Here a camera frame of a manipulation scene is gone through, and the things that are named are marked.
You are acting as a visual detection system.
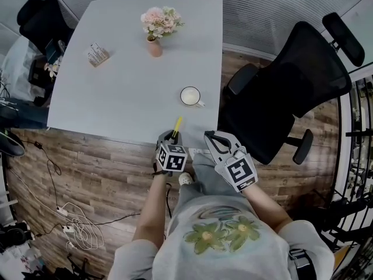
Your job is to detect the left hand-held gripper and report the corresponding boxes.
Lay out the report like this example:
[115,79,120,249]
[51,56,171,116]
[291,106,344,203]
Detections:
[154,129,188,177]

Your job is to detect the black shoe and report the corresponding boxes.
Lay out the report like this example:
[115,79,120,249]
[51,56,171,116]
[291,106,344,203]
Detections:
[0,129,27,158]

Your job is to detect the person's left forearm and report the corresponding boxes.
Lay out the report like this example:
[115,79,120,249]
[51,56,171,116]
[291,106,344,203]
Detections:
[132,172,169,248]

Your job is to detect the black metal rack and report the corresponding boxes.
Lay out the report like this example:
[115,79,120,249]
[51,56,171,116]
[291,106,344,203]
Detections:
[319,73,373,275]

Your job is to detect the black padded office chair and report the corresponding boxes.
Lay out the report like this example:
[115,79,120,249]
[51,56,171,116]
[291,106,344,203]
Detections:
[16,0,76,55]

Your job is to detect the black mesh office chair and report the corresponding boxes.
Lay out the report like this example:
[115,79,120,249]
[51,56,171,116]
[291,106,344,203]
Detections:
[217,11,366,166]

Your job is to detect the grey flower print shirt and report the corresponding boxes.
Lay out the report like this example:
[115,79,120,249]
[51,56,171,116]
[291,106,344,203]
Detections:
[107,195,336,280]

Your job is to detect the white clog shoe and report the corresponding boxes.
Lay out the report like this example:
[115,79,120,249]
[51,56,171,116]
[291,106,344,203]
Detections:
[178,171,194,186]

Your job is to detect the pink vase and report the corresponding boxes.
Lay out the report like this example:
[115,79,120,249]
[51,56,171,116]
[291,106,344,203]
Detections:
[146,34,163,58]

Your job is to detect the black floor cable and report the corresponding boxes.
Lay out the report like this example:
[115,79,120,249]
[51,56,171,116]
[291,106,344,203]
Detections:
[20,138,142,239]

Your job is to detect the person's right forearm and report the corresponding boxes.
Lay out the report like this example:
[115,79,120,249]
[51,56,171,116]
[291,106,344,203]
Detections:
[244,181,294,233]

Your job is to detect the clear plastic bag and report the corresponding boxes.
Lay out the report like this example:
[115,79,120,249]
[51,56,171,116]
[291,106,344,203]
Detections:
[0,36,40,100]

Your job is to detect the black headphones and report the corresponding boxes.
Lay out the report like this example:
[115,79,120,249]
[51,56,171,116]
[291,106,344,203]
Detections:
[0,220,33,246]

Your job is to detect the black shoulder strap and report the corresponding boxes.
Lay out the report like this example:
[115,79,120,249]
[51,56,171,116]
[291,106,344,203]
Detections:
[287,247,318,280]

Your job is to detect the grey trousers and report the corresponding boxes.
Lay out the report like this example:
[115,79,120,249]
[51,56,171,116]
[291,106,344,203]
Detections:
[177,152,245,215]

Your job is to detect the white mug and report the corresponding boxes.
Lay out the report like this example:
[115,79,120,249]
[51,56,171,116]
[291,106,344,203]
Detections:
[180,86,206,109]

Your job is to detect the black tripod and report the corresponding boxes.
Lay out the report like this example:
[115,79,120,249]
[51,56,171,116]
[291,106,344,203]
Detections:
[54,253,104,280]

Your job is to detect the white coiled cable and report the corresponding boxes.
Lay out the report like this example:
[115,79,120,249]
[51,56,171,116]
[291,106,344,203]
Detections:
[56,201,105,251]

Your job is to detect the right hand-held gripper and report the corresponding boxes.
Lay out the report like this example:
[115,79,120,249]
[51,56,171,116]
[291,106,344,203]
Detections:
[203,130,259,193]

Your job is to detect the yellow utility knife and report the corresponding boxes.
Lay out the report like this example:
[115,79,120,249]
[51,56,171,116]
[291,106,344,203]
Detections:
[171,115,184,140]

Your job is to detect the pink flower bouquet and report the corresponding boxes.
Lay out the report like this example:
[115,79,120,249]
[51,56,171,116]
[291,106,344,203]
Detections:
[140,5,185,39]

